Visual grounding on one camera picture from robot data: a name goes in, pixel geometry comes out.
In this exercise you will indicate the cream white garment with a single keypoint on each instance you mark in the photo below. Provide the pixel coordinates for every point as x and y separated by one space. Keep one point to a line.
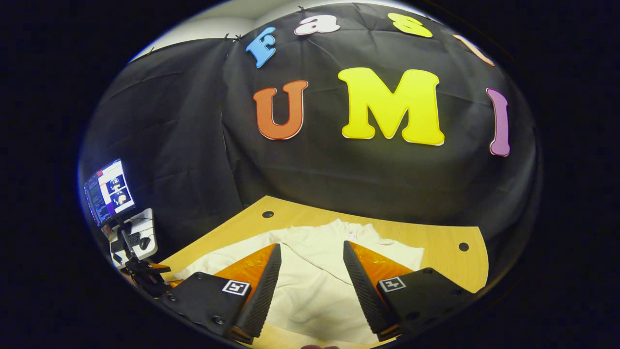
315 295

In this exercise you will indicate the white side table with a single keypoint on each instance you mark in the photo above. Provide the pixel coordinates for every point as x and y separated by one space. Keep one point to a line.
147 225

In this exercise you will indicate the black backdrop cloth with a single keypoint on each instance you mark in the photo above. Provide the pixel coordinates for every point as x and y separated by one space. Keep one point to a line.
310 169

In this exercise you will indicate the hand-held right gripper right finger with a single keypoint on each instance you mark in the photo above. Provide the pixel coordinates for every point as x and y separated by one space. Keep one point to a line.
368 300

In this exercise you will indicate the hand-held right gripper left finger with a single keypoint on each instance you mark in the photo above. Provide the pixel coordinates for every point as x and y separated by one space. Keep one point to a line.
264 300

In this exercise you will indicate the black computer mouse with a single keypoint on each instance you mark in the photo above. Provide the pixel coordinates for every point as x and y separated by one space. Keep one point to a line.
144 243

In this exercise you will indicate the computer monitor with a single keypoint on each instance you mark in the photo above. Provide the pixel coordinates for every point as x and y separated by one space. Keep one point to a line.
114 189

